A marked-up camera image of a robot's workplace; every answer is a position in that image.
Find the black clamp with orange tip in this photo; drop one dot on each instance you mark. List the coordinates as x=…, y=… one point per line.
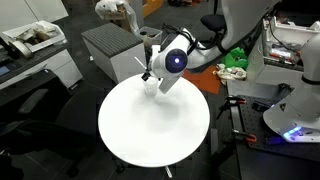
x=230, y=103
x=246, y=136

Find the green plastic bag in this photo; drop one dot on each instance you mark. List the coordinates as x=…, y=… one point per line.
x=236, y=57

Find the black stool seat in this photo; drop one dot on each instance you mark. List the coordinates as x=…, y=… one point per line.
x=213, y=21

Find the beige crumpled bag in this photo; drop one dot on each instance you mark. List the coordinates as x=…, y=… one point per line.
x=231, y=71

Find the white plastic bag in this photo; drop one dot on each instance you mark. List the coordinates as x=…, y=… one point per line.
x=110, y=8

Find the small black block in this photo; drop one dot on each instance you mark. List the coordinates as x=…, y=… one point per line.
x=260, y=106

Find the dark office chair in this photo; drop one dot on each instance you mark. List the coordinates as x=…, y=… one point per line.
x=33, y=110

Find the grey round disc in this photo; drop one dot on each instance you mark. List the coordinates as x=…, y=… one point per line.
x=20, y=49

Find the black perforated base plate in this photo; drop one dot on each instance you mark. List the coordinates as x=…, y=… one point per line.
x=266, y=133

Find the clear plastic cup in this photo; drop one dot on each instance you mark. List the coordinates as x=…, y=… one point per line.
x=150, y=86

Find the small grey bin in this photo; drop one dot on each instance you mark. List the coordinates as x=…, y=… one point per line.
x=149, y=35

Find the white tray with clutter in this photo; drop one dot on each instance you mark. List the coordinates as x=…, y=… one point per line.
x=36, y=35

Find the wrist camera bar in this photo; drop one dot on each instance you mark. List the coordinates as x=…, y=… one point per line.
x=167, y=85

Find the white cabinet with grey cushion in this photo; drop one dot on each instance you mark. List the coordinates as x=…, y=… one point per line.
x=113, y=46

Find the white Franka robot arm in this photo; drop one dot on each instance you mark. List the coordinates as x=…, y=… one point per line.
x=293, y=110

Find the orange floor mat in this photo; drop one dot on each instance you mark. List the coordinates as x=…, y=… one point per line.
x=203, y=80

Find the white drawer desk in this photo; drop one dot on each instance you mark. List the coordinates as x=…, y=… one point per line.
x=56, y=66

